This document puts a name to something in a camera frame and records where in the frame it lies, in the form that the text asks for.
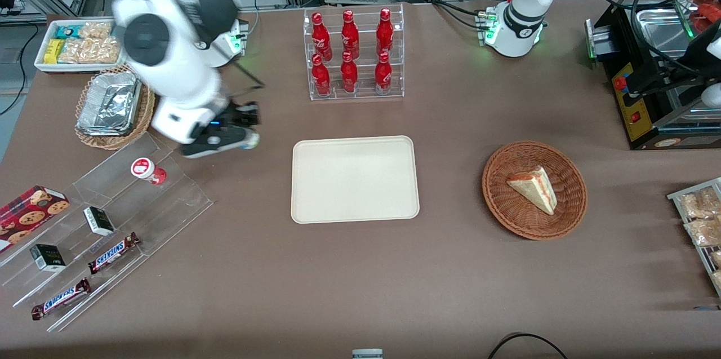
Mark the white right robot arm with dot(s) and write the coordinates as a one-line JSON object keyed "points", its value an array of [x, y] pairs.
{"points": [[174, 66]]}

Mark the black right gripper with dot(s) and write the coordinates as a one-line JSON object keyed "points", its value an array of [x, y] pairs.
{"points": [[239, 116]]}

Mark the round brown wicker basket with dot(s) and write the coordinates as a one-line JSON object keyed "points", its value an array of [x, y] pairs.
{"points": [[507, 212]]}

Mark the red cola bottle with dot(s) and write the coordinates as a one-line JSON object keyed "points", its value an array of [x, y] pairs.
{"points": [[321, 78], [350, 36], [385, 35], [321, 38], [383, 76], [349, 76]]}

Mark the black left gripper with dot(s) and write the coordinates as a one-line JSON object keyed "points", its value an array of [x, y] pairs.
{"points": [[658, 84]]}

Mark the clear nut snack bag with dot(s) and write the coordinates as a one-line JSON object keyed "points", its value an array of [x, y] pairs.
{"points": [[704, 232], [698, 204]]}

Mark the wrapped triangle sandwich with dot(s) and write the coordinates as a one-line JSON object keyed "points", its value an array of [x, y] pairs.
{"points": [[535, 189]]}

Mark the red tartan cookie box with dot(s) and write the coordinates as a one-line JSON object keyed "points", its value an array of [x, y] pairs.
{"points": [[31, 213]]}

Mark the tray of packaged snacks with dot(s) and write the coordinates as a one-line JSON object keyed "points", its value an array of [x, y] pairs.
{"points": [[676, 196]]}

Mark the light wicker basket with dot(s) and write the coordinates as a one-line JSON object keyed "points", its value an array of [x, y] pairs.
{"points": [[112, 142]]}

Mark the Snickers chocolate bar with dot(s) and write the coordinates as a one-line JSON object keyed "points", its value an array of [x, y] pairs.
{"points": [[61, 298], [112, 253]]}

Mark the aluminium foil container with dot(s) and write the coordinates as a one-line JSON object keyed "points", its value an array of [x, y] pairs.
{"points": [[110, 102]]}

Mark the black machine with yellow panel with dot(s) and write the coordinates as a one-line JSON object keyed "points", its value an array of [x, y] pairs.
{"points": [[636, 116]]}

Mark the clear cracker bag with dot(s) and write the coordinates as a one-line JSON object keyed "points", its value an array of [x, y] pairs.
{"points": [[96, 30], [90, 51]]}

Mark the yellow snack packet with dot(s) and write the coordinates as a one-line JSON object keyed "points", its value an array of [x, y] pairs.
{"points": [[53, 51]]}

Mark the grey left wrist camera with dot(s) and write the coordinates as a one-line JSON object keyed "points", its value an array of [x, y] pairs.
{"points": [[713, 95]]}

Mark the cream plastic tray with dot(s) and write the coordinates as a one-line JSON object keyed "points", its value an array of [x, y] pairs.
{"points": [[355, 180]]}

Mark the small grey device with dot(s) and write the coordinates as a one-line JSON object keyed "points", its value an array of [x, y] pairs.
{"points": [[367, 354]]}

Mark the red gum bottle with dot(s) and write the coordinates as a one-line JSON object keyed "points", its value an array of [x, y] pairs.
{"points": [[147, 170]]}

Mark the teal snack packet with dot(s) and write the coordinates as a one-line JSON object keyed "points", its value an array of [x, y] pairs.
{"points": [[66, 32]]}

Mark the clear acrylic bottle rack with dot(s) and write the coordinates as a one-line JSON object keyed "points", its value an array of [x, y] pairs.
{"points": [[363, 94]]}

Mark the white rectangular snack bin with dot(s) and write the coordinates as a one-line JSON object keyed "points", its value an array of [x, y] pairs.
{"points": [[40, 64]]}

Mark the red food packet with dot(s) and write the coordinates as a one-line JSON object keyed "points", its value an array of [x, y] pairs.
{"points": [[710, 16]]}

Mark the clear acrylic stepped stand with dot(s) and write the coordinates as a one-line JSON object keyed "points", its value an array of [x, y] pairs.
{"points": [[169, 207]]}

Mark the small black box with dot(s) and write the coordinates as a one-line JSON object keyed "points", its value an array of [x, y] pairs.
{"points": [[99, 221], [48, 257]]}

